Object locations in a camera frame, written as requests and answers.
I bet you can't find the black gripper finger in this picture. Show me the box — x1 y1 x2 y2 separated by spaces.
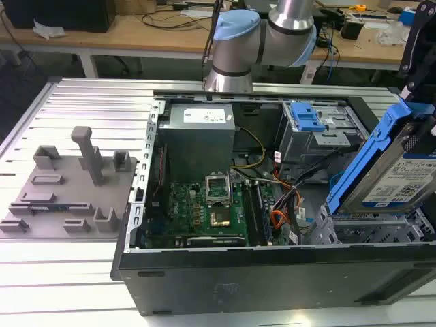
414 16 436 103
399 0 431 102

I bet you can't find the hard disk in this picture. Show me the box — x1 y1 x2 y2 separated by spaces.
326 101 436 216

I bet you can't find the blue disk wire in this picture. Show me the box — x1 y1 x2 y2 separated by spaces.
328 169 342 199

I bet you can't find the perforated metal disk bay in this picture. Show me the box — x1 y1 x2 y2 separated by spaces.
302 204 436 246

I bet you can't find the clear plastic bag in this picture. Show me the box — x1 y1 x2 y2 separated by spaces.
377 22 410 46

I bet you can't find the blue cardboard box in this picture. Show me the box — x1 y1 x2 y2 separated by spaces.
397 7 419 25

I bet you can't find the small black device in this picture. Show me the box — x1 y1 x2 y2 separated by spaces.
340 16 364 40

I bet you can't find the white label tag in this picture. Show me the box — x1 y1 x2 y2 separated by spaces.
300 65 317 84

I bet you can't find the blue drive latch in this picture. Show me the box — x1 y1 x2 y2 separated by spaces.
289 102 327 133

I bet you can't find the metal drive cage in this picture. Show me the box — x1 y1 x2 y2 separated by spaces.
275 101 372 165

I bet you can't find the black RAM stick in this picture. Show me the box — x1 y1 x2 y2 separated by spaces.
254 182 274 245

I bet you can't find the grey power supply unit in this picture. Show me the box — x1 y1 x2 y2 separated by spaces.
158 104 236 175

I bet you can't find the metal socket cover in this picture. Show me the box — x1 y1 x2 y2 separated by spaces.
203 173 233 207

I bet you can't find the CPU socket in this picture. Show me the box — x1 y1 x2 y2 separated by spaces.
208 210 233 228

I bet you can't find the wooden desk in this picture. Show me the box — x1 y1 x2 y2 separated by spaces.
0 0 436 79

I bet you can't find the black graphics card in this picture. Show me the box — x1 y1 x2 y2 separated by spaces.
176 234 248 248

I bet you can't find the green motherboard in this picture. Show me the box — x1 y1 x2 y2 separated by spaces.
146 180 290 248

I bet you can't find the black open PC case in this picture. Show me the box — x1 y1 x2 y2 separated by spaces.
110 89 436 316

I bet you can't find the black box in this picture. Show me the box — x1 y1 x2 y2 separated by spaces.
2 0 117 33

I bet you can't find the white crumpled paper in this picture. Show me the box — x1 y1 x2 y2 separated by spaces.
32 19 66 40

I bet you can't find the grey parts rack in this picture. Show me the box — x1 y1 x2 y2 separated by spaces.
0 125 140 240

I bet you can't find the green RAM stick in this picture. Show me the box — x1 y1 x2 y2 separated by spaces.
29 204 74 213

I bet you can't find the hanging blue cable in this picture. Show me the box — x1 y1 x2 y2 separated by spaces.
325 27 340 81

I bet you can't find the black cable bundle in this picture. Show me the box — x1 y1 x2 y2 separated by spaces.
272 146 354 245

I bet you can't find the yellow and black wire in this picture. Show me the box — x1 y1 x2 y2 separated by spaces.
233 127 267 170

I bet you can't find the orange wire bundle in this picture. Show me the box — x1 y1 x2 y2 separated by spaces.
270 189 305 236

